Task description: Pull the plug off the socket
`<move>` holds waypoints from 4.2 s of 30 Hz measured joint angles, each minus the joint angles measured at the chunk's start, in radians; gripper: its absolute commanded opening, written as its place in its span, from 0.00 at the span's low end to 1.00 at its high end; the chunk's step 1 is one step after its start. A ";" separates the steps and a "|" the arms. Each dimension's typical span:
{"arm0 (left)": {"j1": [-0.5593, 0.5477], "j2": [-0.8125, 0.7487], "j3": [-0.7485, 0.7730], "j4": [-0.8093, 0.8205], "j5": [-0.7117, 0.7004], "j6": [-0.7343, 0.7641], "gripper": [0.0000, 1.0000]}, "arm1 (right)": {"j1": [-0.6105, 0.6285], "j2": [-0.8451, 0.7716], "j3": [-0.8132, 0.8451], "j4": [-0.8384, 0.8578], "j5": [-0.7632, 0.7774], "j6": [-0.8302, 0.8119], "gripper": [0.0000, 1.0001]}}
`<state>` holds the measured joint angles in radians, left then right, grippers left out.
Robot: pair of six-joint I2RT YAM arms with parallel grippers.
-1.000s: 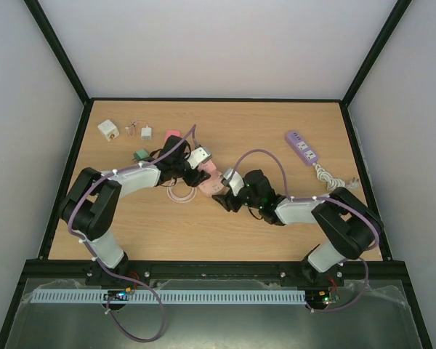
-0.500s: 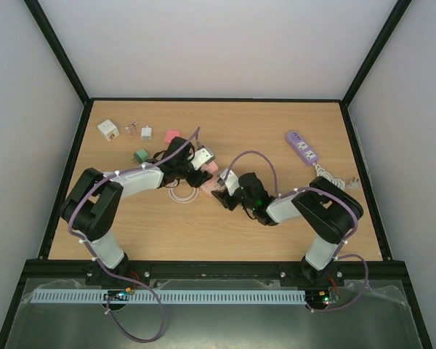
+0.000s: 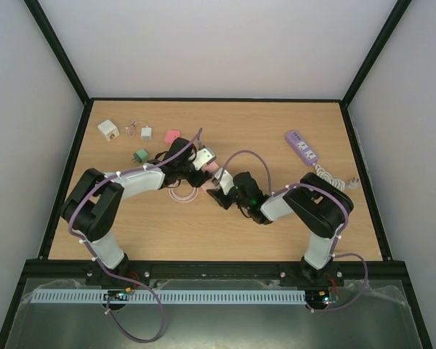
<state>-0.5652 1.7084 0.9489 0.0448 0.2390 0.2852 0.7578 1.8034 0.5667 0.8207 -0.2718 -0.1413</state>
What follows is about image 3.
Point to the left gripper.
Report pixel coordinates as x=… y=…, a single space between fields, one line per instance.
x=202 y=178

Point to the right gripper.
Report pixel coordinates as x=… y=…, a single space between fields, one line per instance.
x=224 y=196

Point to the round pink socket base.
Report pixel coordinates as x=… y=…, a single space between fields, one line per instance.
x=209 y=185

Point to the pale pink socket cube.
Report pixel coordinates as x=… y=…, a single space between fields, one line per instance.
x=212 y=167

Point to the red pink plug adapter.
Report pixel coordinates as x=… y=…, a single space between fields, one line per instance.
x=171 y=135

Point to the green plug adapter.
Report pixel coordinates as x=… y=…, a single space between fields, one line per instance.
x=140 y=156

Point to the white charger plug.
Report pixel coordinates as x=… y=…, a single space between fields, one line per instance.
x=146 y=133

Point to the white tiger cube plug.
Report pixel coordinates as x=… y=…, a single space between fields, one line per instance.
x=108 y=130

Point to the purple power strip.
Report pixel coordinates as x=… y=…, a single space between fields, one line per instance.
x=298 y=144

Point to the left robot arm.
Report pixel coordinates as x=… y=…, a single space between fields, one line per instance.
x=91 y=207

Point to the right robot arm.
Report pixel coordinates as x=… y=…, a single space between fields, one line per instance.
x=323 y=208

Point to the grey metal tray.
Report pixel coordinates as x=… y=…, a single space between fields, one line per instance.
x=355 y=316

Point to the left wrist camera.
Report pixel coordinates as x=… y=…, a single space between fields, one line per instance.
x=203 y=157

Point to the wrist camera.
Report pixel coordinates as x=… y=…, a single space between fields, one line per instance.
x=223 y=180
x=203 y=157

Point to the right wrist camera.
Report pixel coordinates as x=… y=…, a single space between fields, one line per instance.
x=223 y=180

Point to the white slotted cable duct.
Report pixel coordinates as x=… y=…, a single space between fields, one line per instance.
x=170 y=297

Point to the black frame rail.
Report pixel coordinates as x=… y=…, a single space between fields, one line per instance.
x=288 y=273

